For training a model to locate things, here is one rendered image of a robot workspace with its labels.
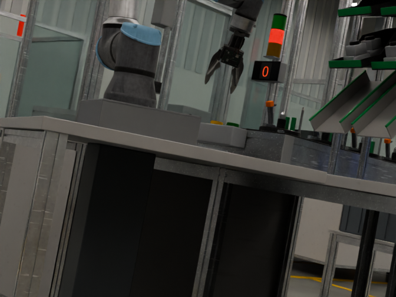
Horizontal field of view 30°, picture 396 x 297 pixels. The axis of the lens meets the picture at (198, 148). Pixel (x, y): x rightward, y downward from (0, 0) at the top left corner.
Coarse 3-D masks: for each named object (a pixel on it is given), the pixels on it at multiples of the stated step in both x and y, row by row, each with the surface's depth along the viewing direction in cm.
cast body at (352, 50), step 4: (352, 44) 219; (356, 44) 218; (360, 44) 218; (364, 44) 219; (348, 48) 220; (352, 48) 218; (356, 48) 217; (360, 48) 218; (364, 48) 219; (348, 52) 220; (352, 52) 219; (356, 52) 218; (360, 52) 218; (364, 52) 219; (348, 56) 220; (352, 56) 218; (356, 56) 218; (360, 56) 219; (364, 56) 219; (368, 56) 220
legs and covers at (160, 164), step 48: (192, 192) 324; (240, 192) 346; (288, 192) 207; (336, 192) 196; (144, 240) 307; (192, 240) 327; (240, 240) 350; (288, 240) 370; (144, 288) 310; (192, 288) 330; (240, 288) 353
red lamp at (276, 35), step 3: (270, 30) 267; (273, 30) 265; (276, 30) 265; (279, 30) 265; (282, 30) 265; (270, 33) 266; (273, 33) 265; (276, 33) 265; (279, 33) 265; (282, 33) 265; (270, 36) 266; (273, 36) 265; (276, 36) 265; (279, 36) 265; (282, 36) 266; (270, 39) 265; (273, 39) 265; (276, 39) 264; (279, 39) 265; (282, 39) 266; (276, 42) 265; (279, 42) 265
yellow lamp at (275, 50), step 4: (268, 44) 266; (272, 44) 265; (276, 44) 264; (280, 44) 265; (268, 48) 266; (272, 48) 265; (276, 48) 264; (280, 48) 266; (268, 52) 265; (272, 52) 264; (276, 52) 264; (276, 56) 265
